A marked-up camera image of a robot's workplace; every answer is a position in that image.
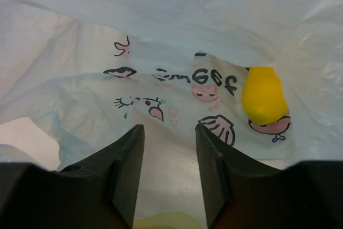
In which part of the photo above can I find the yellow fake mango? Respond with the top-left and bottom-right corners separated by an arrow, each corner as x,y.
242,67 -> 288,125

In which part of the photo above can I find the white printed inner bag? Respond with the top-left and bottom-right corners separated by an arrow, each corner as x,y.
1,10 -> 342,224

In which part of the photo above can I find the light blue plastic bag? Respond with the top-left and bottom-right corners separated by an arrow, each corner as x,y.
13,0 -> 342,161

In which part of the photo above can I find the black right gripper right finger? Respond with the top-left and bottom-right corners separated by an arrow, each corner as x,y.
196,125 -> 342,228

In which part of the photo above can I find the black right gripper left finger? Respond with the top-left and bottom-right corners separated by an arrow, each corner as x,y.
1,124 -> 145,228

